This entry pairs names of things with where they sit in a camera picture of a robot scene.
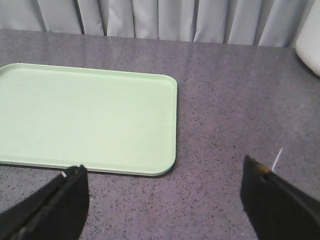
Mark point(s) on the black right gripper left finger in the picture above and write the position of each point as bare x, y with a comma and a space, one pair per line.
57, 211

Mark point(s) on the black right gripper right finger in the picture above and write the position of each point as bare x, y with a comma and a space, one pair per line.
276, 209

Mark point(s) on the light green plastic tray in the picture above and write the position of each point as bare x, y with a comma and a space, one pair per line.
109, 121

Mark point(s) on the white rounded object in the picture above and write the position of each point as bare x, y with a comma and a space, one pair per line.
308, 42

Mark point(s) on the grey pleated curtain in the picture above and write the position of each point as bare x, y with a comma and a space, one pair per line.
271, 23

